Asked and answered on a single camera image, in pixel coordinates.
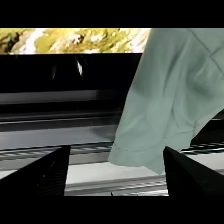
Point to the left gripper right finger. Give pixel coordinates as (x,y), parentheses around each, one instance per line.
(193,178)

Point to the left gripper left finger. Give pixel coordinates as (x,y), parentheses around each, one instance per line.
(43,176)

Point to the pale green T-shirt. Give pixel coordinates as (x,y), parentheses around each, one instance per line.
(166,100)

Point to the silver frame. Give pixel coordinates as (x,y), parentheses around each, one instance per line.
(96,173)

